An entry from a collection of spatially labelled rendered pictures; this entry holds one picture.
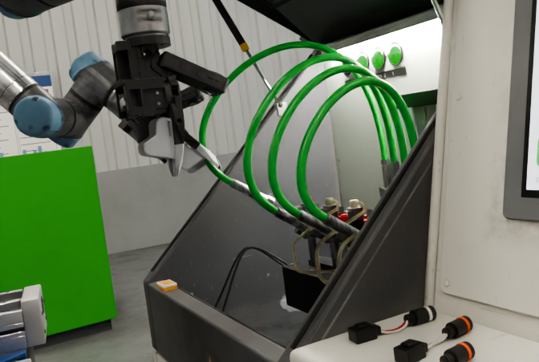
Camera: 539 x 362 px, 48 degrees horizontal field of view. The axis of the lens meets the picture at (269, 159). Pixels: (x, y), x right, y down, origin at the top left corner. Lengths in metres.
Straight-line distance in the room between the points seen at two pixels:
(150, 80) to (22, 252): 3.46
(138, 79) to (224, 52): 7.00
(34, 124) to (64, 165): 3.16
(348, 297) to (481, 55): 0.37
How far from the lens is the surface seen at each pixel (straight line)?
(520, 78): 0.80
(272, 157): 0.95
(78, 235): 4.33
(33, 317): 1.27
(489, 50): 0.85
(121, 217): 7.56
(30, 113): 1.14
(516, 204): 0.78
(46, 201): 4.29
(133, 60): 0.92
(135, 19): 0.92
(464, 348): 0.70
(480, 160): 0.83
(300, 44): 1.24
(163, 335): 1.35
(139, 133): 1.22
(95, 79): 1.26
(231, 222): 1.45
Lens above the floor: 1.26
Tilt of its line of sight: 3 degrees down
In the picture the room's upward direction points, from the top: 8 degrees counter-clockwise
